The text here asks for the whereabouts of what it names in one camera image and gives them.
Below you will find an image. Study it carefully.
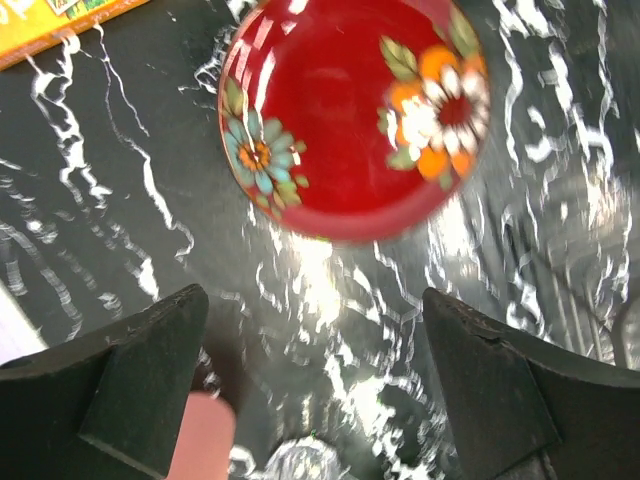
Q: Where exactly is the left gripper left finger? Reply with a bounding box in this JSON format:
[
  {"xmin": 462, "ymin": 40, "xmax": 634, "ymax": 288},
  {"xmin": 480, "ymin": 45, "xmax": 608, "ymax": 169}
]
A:
[{"xmin": 1, "ymin": 284, "xmax": 209, "ymax": 479}]

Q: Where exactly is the clear drinking glass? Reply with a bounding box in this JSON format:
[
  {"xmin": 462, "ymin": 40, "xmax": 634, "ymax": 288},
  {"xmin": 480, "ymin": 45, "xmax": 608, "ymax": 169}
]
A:
[{"xmin": 264, "ymin": 436, "xmax": 350, "ymax": 480}]

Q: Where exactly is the small pink cup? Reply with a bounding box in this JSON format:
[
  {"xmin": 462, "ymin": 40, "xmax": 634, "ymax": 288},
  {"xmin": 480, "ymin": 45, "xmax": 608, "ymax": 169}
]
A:
[{"xmin": 167, "ymin": 392, "xmax": 236, "ymax": 480}]

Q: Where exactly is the wire dish rack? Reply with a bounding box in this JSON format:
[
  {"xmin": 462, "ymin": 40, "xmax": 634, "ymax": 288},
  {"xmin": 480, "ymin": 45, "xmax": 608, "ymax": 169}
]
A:
[{"xmin": 514, "ymin": 192, "xmax": 639, "ymax": 370}]

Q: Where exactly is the red floral plate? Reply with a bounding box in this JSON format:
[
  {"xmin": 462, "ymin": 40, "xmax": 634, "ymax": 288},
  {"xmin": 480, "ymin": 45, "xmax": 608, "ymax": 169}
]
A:
[{"xmin": 218, "ymin": 1, "xmax": 490, "ymax": 242}]

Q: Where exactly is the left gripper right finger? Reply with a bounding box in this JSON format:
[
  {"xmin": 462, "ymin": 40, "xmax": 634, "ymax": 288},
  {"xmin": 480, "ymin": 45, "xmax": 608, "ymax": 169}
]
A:
[{"xmin": 423, "ymin": 288, "xmax": 639, "ymax": 479}]

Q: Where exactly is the orange book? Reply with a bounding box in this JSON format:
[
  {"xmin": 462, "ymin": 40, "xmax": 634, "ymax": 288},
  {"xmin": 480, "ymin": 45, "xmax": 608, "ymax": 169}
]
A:
[{"xmin": 0, "ymin": 0, "xmax": 146, "ymax": 70}]

